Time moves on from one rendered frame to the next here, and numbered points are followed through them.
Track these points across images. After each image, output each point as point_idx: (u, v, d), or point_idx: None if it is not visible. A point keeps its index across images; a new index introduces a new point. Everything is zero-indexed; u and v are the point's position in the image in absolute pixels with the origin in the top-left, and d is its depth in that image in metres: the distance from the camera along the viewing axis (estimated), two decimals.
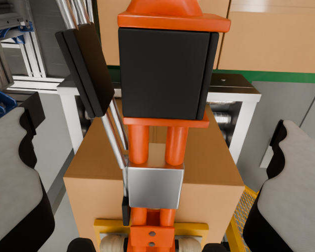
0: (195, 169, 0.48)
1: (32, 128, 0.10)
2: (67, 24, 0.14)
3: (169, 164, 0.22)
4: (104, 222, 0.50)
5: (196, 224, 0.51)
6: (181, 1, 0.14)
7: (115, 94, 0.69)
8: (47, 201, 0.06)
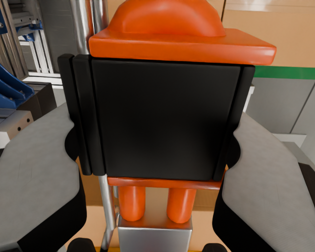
0: (200, 191, 0.42)
1: None
2: (81, 46, 0.08)
3: (172, 221, 0.17)
4: (99, 250, 0.45)
5: None
6: (194, 15, 0.08)
7: None
8: (82, 195, 0.06)
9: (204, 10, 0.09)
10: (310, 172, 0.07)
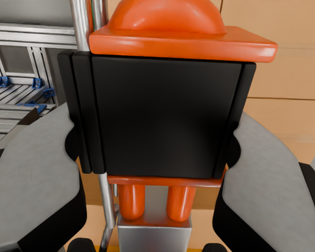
0: (198, 190, 0.42)
1: None
2: (81, 42, 0.08)
3: (172, 219, 0.17)
4: (98, 249, 0.45)
5: (200, 250, 0.46)
6: (195, 12, 0.08)
7: None
8: (82, 195, 0.06)
9: (205, 7, 0.09)
10: (311, 171, 0.07)
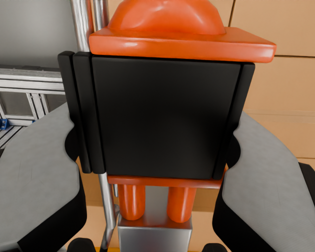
0: (200, 192, 0.42)
1: None
2: (82, 43, 0.08)
3: (172, 220, 0.17)
4: (99, 251, 0.45)
5: None
6: (194, 13, 0.08)
7: None
8: (82, 195, 0.06)
9: (204, 8, 0.09)
10: (310, 171, 0.07)
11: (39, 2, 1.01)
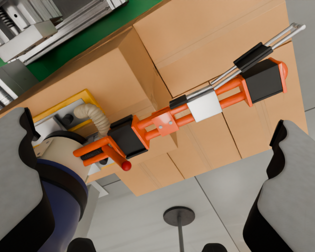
0: None
1: (32, 128, 0.10)
2: (273, 48, 0.41)
3: (220, 105, 0.49)
4: (91, 96, 0.62)
5: None
6: (285, 76, 0.44)
7: None
8: (47, 201, 0.06)
9: (286, 77, 0.45)
10: None
11: None
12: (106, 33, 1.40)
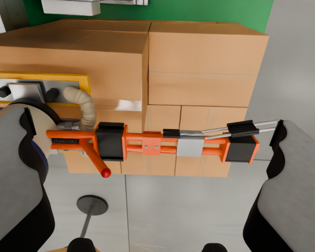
0: (142, 122, 0.86)
1: (32, 128, 0.10)
2: (259, 131, 0.51)
3: (201, 151, 0.56)
4: (89, 84, 0.59)
5: None
6: (255, 152, 0.56)
7: None
8: (47, 201, 0.06)
9: (255, 153, 0.56)
10: None
11: None
12: (113, 16, 1.44)
